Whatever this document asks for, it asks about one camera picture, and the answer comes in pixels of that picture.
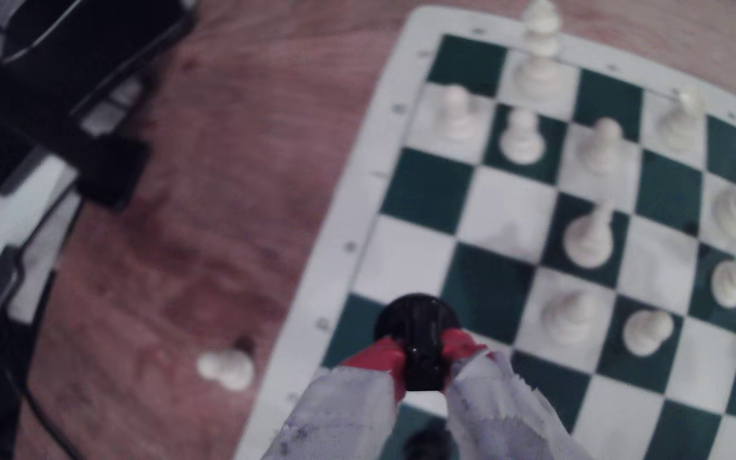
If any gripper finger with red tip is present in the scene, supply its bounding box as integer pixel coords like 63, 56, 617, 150
441, 328, 592, 460
262, 337, 407, 460

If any black rook chess piece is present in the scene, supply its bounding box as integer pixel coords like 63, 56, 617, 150
373, 293, 465, 392

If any white pawn chess piece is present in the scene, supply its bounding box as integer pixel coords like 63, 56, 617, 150
542, 290, 599, 346
197, 348, 255, 392
435, 83, 480, 141
578, 117, 626, 175
499, 107, 546, 166
622, 310, 676, 357

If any white knight chess piece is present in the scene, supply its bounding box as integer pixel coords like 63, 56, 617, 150
563, 201, 617, 269

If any green and white chess mat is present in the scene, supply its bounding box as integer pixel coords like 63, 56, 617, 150
234, 5, 736, 460

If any white rook chess piece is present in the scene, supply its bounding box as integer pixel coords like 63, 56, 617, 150
658, 89, 707, 151

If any white king chess piece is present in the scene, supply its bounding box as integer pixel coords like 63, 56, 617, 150
512, 0, 564, 97

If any black box device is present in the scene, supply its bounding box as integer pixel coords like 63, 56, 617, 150
77, 134, 152, 212

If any white sheet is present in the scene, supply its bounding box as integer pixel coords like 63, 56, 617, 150
0, 96, 83, 323

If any black laptop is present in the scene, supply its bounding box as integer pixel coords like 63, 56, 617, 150
0, 0, 199, 122

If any black cable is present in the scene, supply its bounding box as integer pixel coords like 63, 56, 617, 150
4, 367, 84, 460

